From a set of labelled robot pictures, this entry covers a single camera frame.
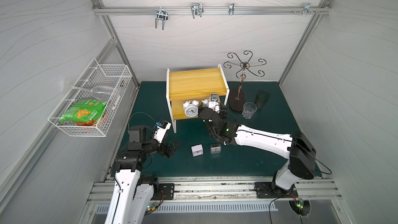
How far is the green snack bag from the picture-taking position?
1.77 ft

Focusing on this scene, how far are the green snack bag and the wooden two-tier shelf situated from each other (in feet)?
0.88

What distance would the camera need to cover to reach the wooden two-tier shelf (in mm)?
721
